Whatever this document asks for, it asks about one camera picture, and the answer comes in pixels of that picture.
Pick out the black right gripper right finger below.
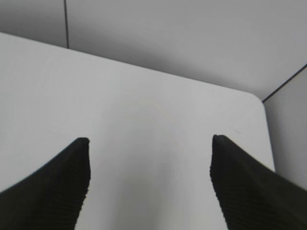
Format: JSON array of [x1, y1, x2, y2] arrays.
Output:
[[210, 135, 307, 230]]

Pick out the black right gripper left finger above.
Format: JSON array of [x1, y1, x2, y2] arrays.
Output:
[[0, 138, 91, 230]]

